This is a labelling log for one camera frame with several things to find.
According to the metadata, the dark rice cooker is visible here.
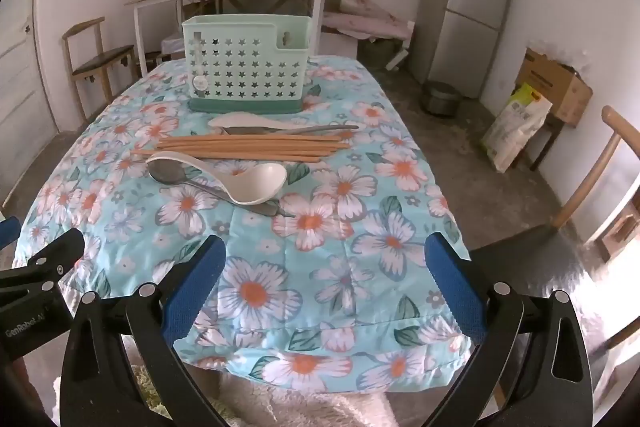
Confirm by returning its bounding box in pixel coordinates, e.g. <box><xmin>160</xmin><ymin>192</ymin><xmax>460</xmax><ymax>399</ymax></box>
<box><xmin>420</xmin><ymin>80</ymin><xmax>461</xmax><ymax>116</ymax></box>

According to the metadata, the folding bed with pink cloth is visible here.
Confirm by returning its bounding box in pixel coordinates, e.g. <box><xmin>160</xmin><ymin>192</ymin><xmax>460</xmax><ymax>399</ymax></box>
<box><xmin>320</xmin><ymin>0</ymin><xmax>416</xmax><ymax>70</ymax></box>

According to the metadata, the white fluffy cloth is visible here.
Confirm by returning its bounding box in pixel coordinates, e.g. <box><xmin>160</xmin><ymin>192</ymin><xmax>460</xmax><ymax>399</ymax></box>
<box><xmin>52</xmin><ymin>357</ymin><xmax>401</xmax><ymax>427</ymax></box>

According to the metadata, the dark seat wooden chair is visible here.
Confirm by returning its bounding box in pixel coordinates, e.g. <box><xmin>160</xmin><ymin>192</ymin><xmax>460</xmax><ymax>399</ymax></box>
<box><xmin>62</xmin><ymin>17</ymin><xmax>136</xmax><ymax>120</ymax></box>

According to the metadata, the green perforated utensil holder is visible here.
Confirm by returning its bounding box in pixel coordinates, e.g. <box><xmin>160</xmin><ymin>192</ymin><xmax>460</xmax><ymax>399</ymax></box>
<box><xmin>181</xmin><ymin>14</ymin><xmax>312</xmax><ymax>114</ymax></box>

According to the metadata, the curved light wooden chair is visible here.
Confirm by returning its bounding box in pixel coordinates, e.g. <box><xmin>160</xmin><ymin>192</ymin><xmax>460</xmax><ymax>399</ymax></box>
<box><xmin>552</xmin><ymin>105</ymin><xmax>640</xmax><ymax>260</ymax></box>

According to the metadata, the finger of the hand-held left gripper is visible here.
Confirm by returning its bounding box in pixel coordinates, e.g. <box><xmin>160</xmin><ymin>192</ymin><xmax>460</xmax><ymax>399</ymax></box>
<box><xmin>0</xmin><ymin>216</ymin><xmax>22</xmax><ymax>254</ymax></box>
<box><xmin>0</xmin><ymin>228</ymin><xmax>86</xmax><ymax>294</ymax></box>

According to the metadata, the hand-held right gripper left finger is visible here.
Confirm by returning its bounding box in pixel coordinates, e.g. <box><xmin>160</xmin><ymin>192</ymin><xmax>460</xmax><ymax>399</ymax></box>
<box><xmin>59</xmin><ymin>234</ymin><xmax>228</xmax><ymax>427</ymax></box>

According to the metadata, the grey refrigerator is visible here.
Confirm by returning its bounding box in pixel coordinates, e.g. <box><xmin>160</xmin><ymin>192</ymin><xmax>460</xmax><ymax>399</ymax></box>
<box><xmin>412</xmin><ymin>0</ymin><xmax>516</xmax><ymax>100</ymax></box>

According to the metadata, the white door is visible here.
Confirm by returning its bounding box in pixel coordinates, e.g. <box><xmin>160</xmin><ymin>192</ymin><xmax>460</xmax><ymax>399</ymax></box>
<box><xmin>0</xmin><ymin>0</ymin><xmax>57</xmax><ymax>208</ymax></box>

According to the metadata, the floral blue tablecloth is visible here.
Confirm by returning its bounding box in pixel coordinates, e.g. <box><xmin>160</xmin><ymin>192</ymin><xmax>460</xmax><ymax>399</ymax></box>
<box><xmin>11</xmin><ymin>54</ymin><xmax>473</xmax><ymax>393</ymax></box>

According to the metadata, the row of wooden chopsticks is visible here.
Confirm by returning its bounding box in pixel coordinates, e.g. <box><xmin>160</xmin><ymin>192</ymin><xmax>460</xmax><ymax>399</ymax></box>
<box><xmin>131</xmin><ymin>129</ymin><xmax>357</xmax><ymax>164</ymax></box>

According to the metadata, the brown cardboard box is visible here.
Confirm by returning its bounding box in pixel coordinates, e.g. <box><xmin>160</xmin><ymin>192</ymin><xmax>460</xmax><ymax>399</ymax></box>
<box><xmin>515</xmin><ymin>48</ymin><xmax>593</xmax><ymax>128</ymax></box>

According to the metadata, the slim grey metal utensil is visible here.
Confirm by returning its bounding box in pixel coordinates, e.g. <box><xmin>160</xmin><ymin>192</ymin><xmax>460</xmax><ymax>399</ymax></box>
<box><xmin>222</xmin><ymin>123</ymin><xmax>360</xmax><ymax>136</ymax></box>

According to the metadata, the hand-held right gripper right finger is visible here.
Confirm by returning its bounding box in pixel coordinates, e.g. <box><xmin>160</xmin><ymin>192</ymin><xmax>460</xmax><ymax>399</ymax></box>
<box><xmin>424</xmin><ymin>232</ymin><xmax>598</xmax><ymax>427</ymax></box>

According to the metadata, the white and yellow sack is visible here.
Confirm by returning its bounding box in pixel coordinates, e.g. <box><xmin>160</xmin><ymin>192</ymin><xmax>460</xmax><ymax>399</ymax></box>
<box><xmin>481</xmin><ymin>83</ymin><xmax>553</xmax><ymax>174</ymax></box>

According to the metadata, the white rice paddle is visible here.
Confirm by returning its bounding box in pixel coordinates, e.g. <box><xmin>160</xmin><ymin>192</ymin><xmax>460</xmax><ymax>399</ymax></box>
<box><xmin>207</xmin><ymin>112</ymin><xmax>307</xmax><ymax>131</ymax></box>

